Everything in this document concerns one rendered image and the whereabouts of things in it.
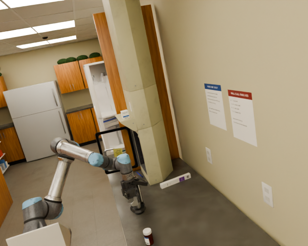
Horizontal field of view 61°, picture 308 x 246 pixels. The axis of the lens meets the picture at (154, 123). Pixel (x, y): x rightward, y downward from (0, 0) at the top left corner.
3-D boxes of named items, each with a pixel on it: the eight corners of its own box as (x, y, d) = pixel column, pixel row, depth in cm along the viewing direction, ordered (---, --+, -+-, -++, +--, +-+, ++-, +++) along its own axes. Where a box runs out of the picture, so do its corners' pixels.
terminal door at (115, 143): (138, 167, 240) (129, 125, 230) (105, 174, 238) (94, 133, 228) (138, 166, 240) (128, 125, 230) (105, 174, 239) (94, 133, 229)
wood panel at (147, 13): (178, 156, 259) (149, 5, 224) (179, 157, 256) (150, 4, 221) (130, 170, 248) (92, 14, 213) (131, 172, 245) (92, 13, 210)
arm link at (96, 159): (46, 131, 173) (101, 151, 149) (58, 135, 182) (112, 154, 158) (39, 148, 171) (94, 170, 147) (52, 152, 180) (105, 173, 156)
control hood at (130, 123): (130, 122, 231) (127, 111, 228) (138, 130, 200) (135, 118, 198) (117, 126, 228) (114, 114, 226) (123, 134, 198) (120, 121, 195)
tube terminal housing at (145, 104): (166, 163, 248) (150, 82, 229) (179, 176, 217) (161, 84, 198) (141, 171, 243) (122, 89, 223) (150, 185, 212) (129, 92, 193)
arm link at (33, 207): (18, 224, 157) (16, 202, 164) (36, 223, 169) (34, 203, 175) (33, 216, 154) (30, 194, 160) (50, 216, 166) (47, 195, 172)
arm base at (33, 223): (16, 240, 149) (15, 222, 153) (29, 242, 162) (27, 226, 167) (43, 231, 151) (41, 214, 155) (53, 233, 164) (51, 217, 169)
